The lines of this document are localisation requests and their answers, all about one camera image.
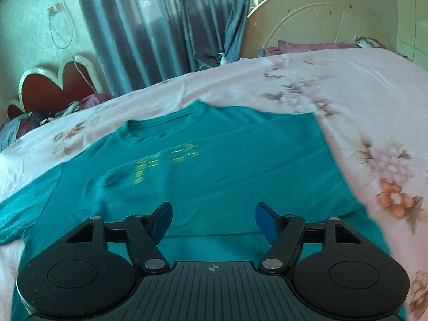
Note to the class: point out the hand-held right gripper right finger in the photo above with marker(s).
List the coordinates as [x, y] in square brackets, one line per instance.
[266, 223]

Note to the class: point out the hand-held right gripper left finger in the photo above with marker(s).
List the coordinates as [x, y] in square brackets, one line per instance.
[163, 222]

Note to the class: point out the teal t-shirt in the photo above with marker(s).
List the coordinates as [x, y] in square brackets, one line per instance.
[214, 180]

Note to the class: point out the pile of mixed clothes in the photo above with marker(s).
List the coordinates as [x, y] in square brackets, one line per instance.
[50, 115]

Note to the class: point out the pink floral bedsheet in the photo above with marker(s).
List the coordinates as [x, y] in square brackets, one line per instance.
[334, 83]

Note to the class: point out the red heart-shaped headboard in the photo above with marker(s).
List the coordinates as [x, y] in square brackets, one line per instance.
[57, 87]

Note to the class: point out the purple cloth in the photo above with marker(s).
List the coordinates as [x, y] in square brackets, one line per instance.
[301, 47]

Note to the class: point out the blue-grey curtain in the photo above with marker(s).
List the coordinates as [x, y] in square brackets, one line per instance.
[157, 26]

